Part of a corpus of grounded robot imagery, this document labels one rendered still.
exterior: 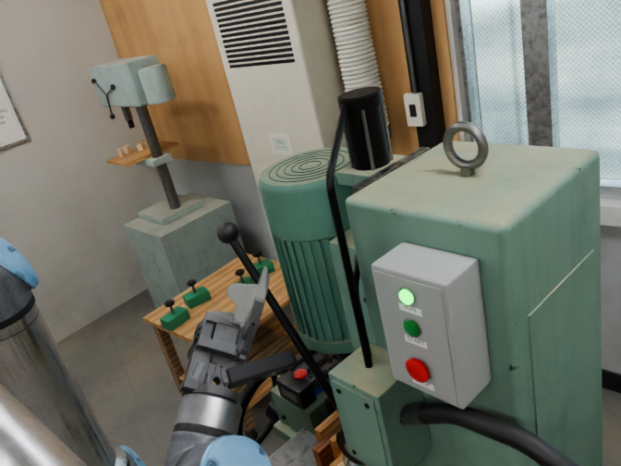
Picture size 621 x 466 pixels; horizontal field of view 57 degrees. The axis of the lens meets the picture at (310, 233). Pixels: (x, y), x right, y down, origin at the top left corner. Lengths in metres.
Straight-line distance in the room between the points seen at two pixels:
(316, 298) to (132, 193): 3.27
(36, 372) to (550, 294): 0.87
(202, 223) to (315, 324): 2.32
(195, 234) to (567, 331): 2.64
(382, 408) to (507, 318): 0.20
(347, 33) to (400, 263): 1.77
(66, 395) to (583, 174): 0.96
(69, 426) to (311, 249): 0.62
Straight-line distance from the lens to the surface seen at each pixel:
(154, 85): 2.92
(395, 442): 0.79
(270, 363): 0.89
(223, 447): 0.70
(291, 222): 0.86
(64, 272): 3.99
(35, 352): 1.13
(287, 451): 1.27
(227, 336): 0.89
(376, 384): 0.74
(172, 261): 3.17
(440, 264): 0.60
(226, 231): 0.89
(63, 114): 3.90
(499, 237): 0.58
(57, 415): 1.21
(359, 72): 2.33
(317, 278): 0.89
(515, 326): 0.64
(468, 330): 0.62
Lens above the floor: 1.78
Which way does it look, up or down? 24 degrees down
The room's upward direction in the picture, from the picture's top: 14 degrees counter-clockwise
